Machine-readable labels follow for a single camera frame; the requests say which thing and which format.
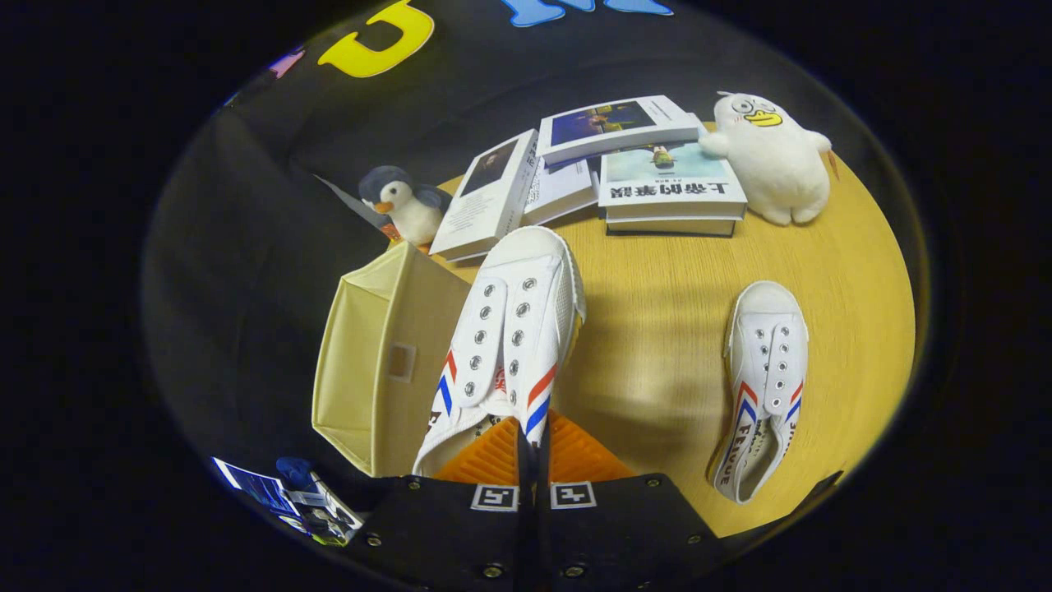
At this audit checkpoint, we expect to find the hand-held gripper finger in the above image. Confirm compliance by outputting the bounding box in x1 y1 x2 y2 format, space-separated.
341 414 535 592
536 411 730 592

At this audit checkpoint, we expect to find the white striped canvas shoe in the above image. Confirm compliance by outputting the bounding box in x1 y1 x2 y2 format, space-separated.
411 226 587 478
708 281 810 504

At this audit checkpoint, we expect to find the beige fabric storage box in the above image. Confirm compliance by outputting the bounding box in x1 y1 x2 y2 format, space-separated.
312 241 473 478

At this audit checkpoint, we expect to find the white grey device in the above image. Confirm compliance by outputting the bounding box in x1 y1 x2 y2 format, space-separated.
288 473 364 548

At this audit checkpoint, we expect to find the blue cloth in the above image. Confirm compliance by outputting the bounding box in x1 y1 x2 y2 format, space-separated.
275 456 317 494

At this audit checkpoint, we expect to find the white portrait cover book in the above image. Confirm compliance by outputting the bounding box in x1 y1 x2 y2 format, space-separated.
429 129 541 264

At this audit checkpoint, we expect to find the lit monitor screen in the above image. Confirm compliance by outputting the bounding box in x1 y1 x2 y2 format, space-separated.
212 457 288 515

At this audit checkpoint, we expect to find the grey penguin plush toy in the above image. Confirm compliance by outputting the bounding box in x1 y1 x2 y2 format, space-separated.
358 165 453 247

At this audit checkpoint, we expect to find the plain white text book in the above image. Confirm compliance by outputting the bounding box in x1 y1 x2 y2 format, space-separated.
522 156 601 227

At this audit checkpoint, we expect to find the sky blue cover book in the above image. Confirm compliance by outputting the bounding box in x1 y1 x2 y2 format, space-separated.
598 141 749 221

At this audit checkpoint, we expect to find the blue night photo book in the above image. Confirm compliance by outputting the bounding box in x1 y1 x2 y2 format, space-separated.
537 95 699 167

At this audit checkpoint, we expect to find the white duck plush toy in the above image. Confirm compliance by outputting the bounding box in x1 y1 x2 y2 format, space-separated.
699 91 833 227

